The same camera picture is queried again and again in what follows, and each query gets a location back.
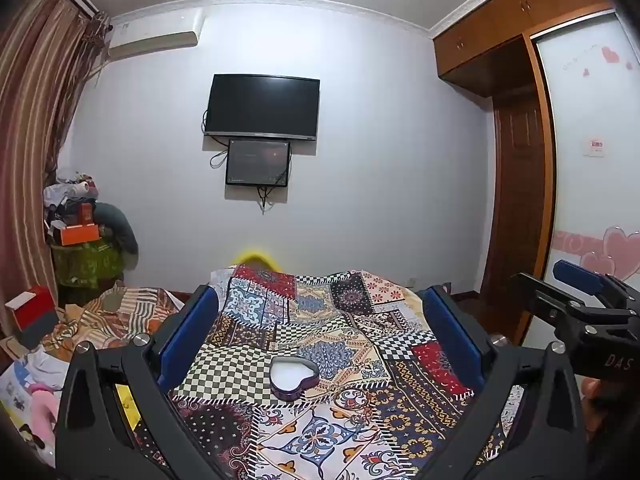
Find black wall television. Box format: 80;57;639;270
203;74;321;142

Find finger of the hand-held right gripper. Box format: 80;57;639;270
552;259;640;311
515;272;636;336

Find yellow printed cloth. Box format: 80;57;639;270
112;382;142;432

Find small black wall monitor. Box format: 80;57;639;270
225;138;292;188

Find pile of bags and clutter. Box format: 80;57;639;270
44;170;103;233

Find patchwork printed blanket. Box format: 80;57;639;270
135;264;521;480

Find wooden overhead cabinet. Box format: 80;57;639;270
432;0;617;98

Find brown striped curtain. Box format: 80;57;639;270
0;0;108;346

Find white air conditioner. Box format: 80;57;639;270
107;12;206;61

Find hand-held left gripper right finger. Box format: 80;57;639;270
422;284;586;480

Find orange cardboard box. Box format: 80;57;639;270
52;224;101;247

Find yellow plastic object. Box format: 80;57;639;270
235;248;279;269

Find purple heart-shaped tin box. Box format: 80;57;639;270
269;355;321;402

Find orange striped bedsheet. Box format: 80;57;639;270
41;284;187;358

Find pink soft item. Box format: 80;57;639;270
29;384;59;453

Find person's right hand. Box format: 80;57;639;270
582;377;616;431

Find green patterned cloth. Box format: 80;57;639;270
51;240;126;289

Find white cartoon-print bag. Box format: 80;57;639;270
0;344;72;463

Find red and white box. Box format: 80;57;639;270
5;285;57;336

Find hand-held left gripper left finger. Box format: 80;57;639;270
54;284;236;480

